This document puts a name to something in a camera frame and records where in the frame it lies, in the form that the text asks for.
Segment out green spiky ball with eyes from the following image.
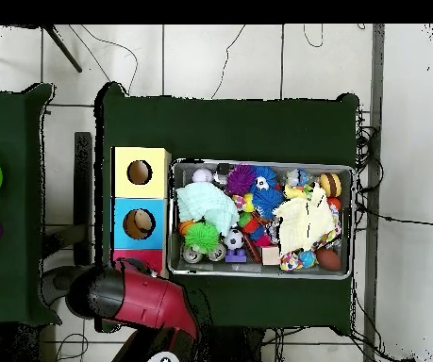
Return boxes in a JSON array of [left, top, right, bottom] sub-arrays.
[[183, 222, 221, 254]]

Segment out wooden box with three holes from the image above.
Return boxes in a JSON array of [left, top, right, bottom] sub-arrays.
[[109, 145, 173, 279]]

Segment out silver mesh bin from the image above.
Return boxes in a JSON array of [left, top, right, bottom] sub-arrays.
[[167, 157, 356, 281]]

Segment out mint green cloth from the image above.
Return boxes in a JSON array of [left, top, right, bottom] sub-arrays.
[[175, 181, 241, 237]]

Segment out white baseball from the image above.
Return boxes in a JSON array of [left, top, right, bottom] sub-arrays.
[[192, 167, 215, 184]]

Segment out purple spiky ball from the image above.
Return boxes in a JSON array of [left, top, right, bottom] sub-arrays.
[[225, 164, 258, 196]]

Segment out black white soccer ball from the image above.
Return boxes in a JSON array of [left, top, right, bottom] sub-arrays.
[[223, 228, 246, 251]]

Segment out silver drink can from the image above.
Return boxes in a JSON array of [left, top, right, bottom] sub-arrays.
[[207, 243, 227, 263], [180, 244, 204, 265]]

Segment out blue spiky ball with eyes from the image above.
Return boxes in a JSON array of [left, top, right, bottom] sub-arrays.
[[252, 165, 278, 190]]

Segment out dark green table cloth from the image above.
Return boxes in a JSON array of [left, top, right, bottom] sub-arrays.
[[93, 81, 360, 337], [0, 82, 62, 327]]

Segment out cream yellow cloth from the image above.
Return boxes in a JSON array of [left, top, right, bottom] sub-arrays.
[[272, 183, 338, 256]]

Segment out black upright panel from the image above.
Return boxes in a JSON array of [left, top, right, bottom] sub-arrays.
[[73, 131, 93, 267]]

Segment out grey stand base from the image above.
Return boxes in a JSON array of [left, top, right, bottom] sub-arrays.
[[42, 264, 92, 306]]

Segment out black tripod leg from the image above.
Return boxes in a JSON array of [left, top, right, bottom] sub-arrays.
[[43, 25, 83, 74]]

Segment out black cable bundle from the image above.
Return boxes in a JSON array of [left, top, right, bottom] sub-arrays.
[[354, 110, 385, 231]]

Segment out black cable with connector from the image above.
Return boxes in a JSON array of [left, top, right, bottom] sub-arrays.
[[355, 203, 433, 228]]

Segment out grey floor rail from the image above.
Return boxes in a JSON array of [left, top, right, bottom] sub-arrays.
[[362, 24, 386, 362]]

